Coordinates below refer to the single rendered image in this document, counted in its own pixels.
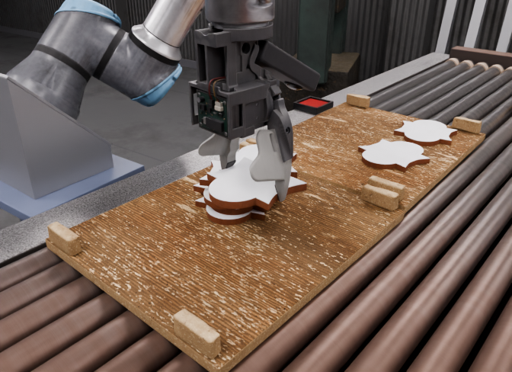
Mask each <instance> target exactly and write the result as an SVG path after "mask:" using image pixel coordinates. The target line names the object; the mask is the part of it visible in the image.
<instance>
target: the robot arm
mask: <svg viewBox="0 0 512 372"><path fill-rule="evenodd" d="M204 6H205V9H206V19H207V20H208V21H209V22H210V23H209V28H204V29H199V30H195V31H194V38H195V50H196V63H197V80H195V81H191V82H188V83H189V94H190V115H191V124H192V125H195V124H199V127H200V128H202V129H205V130H207V131H210V132H211V133H214V134H213V135H212V136H211V137H210V138H209V139H207V140H206V141H204V142H203V143H201V144H200V147H199V149H198V153H199V155H200V156H219V159H220V165H221V169H222V170H223V169H226V168H229V167H232V166H233V165H234V164H235V163H236V157H235V156H236V152H237V150H238V149H239V145H238V143H239V139H240V138H245V137H247V136H250V135H253V134H254V130H256V129H258V128H261V127H265V126H267V130H266V129H262V130H259V131H258V132H257V135H256V143H257V147H258V155H257V157H256V158H255V160H254V161H253V162H252V163H251V165H250V168H249V171H250V175H251V178H252V179H253V180H254V181H256V182H260V181H275V185H274V186H275V189H276V192H277V196H278V199H279V202H281V201H283V200H285V199H286V194H287V191H288V187H289V183H290V175H291V169H292V158H293V126H292V123H291V119H290V116H289V114H288V112H287V109H286V107H285V104H284V99H283V98H281V96H280V94H281V93H282V91H281V90H280V89H279V87H278V86H277V79H278V80H280V81H281V82H283V83H284V84H285V85H286V86H287V87H288V88H290V89H292V90H303V89H305V90H308V91H314V90H316V87H317V84H318V81H319V79H320V74H319V73H318V72H316V71H315V70H313V69H311V68H310V67H308V66H307V65H306V64H305V63H303V62H300V61H299V60H297V59H296V58H294V57H293V56H291V55H290V54H288V53H286V52H285V51H283V50H281V49H280V48H279V47H277V46H275V45H273V44H272V43H271V42H269V41H268V40H264V39H267V38H270V37H272V36H273V22H271V21H272V20H273V19H274V9H275V0H156V2H155V4H154V5H153V7H152V10H151V11H150V12H149V15H148V16H147V18H146V20H145V21H144V23H143V24H140V25H135V26H133V27H132V29H131V30H130V32H129V33H127V32H126V31H124V30H123V29H121V24H122V23H121V20H120V18H119V17H118V16H117V15H116V14H114V13H113V12H112V11H111V10H110V9H109V8H107V7H105V6H103V5H102V4H100V3H97V2H95V1H92V0H65V1H64V2H63V4H62V5H61V7H60V8H59V10H58V11H56V12H55V14H54V17H53V19H52V20H51V22H50V24H49V26H48V27H47V29H46V30H45V32H44V33H43V36H42V37H41V38H40V40H39V42H38V43H37V45H36V46H35V48H34V50H33V51H32V53H31V54H30V55H29V56H28V57H27V58H26V59H24V60H23V61H22V62H20V63H19V64H17V65H16V66H15V67H14V68H13V69H12V70H10V71H9V72H8V73H7V74H6V75H8V76H10V77H11V78H13V79H14V80H15V81H17V82H19V83H20V84H22V85H23V86H24V87H26V88H28V89H30V90H31V91H32V92H34V93H35V94H37V95H39V96H40V97H41V98H43V99H44V100H46V101H48V102H49V103H51V104H52V105H53V106H55V107H57V108H59V109H60V110H61V111H63V112H64V113H66V114H68V115H69V116H70V117H72V118H73V119H75V120H77V118H78V116H79V114H80V107H81V104H82V98H83V94H84V90H85V86H86V85H87V83H88V81H89V79H90V78H91V77H92V76H93V77H95V78H96V79H98V80H100V81H102V82H103V83H105V84H106V85H109V86H110V87H111V88H114V89H115V90H117V91H119V92H120V93H122V94H124V95H126V96H127V97H129V98H130V100H132V101H136V102H138V103H140V104H142V105H144V106H146V107H151V106H154V105H155V104H157V103H158V102H159V101H160V100H161V99H162V98H163V97H164V96H165V95H166V94H167V92H168V91H169V90H170V88H171V87H172V85H173V84H174V83H175V81H176V80H177V79H178V77H179V75H180V74H181V71H182V68H181V65H180V64H178V63H179V62H180V60H181V51H180V46H181V44H182V43H183V41H184V39H185V37H186V36H187V34H188V33H189V31H190V29H191V28H192V27H193V25H194V23H195V21H196V19H197V18H198V16H199V15H200V13H201V11H202V10H203V8H204ZM272 77H274V78H275V79H272ZM195 93H197V110H198V114H195V113H194V94H195Z"/></svg>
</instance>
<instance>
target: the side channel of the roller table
mask: <svg viewBox="0 0 512 372"><path fill-rule="evenodd" d="M451 58H458V59H459V60H460V61H461V62H462V61H465V60H472V61H473V62H474V63H475V64H477V63H483V62H485V63H487V64H488V65H489V66H490V67H491V66H493V65H497V64H500V65H502V66H503V67H504V70H505V69H507V68H509V67H512V53H505V52H498V51H493V50H482V49H476V48H470V47H464V46H455V47H453V48H451V50H450V57H449V59H451Z"/></svg>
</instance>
